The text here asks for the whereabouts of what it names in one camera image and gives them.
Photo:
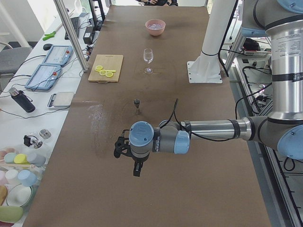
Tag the black insulated bottle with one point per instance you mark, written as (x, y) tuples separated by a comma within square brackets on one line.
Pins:
[(20, 98)]

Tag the black small strap device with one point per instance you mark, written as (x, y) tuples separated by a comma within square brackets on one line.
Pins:
[(27, 139)]

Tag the white plate green rim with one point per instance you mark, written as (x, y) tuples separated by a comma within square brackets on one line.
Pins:
[(19, 196)]

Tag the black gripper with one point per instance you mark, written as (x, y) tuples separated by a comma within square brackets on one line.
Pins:
[(138, 160)]

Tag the lemon slice near handle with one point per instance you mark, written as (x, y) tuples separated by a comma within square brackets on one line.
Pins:
[(109, 74)]

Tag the green scissors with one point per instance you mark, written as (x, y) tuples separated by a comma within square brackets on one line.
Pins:
[(49, 36)]

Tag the clear ice cubes pile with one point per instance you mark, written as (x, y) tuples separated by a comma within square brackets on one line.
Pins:
[(155, 26)]

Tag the pink bowl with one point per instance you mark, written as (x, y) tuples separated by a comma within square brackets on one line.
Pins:
[(155, 32)]

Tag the light blue cup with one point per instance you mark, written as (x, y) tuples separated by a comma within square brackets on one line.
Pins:
[(27, 178)]

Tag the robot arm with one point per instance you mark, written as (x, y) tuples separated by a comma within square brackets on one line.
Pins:
[(281, 130)]

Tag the white cup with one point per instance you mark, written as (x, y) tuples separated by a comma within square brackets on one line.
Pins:
[(12, 177)]

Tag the far blue teach pendant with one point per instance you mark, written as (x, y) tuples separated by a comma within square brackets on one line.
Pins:
[(58, 55)]

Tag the brown table mat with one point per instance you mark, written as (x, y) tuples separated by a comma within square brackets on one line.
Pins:
[(84, 185)]

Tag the grey office chair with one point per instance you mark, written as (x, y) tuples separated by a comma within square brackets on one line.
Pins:
[(12, 58)]

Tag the wooden cutting board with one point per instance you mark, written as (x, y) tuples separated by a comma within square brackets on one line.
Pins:
[(109, 62)]

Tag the green bowl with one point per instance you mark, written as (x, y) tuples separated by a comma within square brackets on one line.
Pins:
[(11, 214)]

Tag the grey blue cup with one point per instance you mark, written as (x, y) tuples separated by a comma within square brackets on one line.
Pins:
[(36, 159)]

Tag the black computer mouse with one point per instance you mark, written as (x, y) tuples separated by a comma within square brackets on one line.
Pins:
[(46, 47)]

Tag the black keyboard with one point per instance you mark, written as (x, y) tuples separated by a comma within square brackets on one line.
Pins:
[(76, 25)]

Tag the blue teach pendant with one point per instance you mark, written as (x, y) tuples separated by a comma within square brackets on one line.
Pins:
[(58, 55), (44, 77)]

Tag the middle lemon slice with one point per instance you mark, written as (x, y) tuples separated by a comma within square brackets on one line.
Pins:
[(102, 72)]

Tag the mint green cup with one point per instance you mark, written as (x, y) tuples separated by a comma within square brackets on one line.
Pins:
[(9, 158)]

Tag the yellow cup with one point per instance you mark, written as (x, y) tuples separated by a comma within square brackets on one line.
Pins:
[(21, 159)]

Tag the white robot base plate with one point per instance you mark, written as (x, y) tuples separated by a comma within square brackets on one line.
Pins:
[(206, 68)]

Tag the clear wine glass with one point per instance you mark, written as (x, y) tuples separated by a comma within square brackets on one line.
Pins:
[(148, 58)]

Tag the black power adapter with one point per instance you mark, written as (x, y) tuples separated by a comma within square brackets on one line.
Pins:
[(89, 34)]

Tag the white kitchen scale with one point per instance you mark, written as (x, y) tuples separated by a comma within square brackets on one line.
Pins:
[(60, 100)]

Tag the aluminium frame post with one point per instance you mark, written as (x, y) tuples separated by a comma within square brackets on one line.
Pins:
[(71, 33)]

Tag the steel cocktail jigger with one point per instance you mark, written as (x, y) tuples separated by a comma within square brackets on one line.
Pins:
[(136, 102)]

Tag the near blue teach pendant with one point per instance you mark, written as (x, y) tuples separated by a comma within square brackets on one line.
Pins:
[(44, 77)]

